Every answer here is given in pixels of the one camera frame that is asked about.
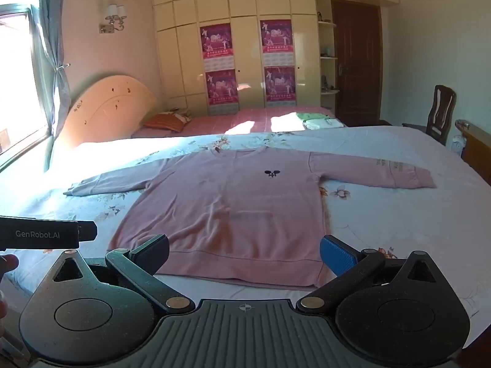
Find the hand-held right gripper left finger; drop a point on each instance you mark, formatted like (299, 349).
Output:
(153, 252)

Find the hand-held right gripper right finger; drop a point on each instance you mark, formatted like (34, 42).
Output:
(337, 255)

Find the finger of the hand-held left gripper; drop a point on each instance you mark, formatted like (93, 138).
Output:
(88, 231)

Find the pink long-sleeved sweater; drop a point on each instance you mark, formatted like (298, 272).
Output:
(230, 207)

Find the person's left hand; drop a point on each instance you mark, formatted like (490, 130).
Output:
(9, 263)

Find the white floral bed quilt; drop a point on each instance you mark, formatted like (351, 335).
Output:
(383, 222)

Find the arched wooden headboard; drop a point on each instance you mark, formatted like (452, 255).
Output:
(103, 107)

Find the orange striped pillow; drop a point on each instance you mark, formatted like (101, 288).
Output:
(165, 122)

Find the white folded cloth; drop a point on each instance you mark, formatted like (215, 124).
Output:
(320, 124)

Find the patterned white pillow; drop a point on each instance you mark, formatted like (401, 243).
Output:
(180, 115)

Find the green folded cloth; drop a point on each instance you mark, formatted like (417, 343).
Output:
(311, 116)

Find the window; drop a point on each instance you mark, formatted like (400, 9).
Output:
(19, 84)

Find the bed with pink checked sheet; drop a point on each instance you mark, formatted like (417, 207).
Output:
(249, 120)

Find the grey curtain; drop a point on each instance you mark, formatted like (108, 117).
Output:
(55, 65)

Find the wooden footboard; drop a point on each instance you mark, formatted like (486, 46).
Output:
(475, 149)

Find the dark wooden chair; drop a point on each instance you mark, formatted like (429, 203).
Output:
(441, 111)

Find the dark wooden door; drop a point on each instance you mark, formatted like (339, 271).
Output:
(358, 65)

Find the cream corner shelf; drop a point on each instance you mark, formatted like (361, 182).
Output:
(326, 59)

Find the cream wardrobe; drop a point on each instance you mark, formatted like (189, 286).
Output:
(245, 7)

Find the purple wall poster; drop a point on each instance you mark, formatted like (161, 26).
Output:
(276, 40)
(221, 88)
(216, 44)
(280, 84)

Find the wall lamp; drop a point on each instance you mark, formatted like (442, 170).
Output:
(115, 17)

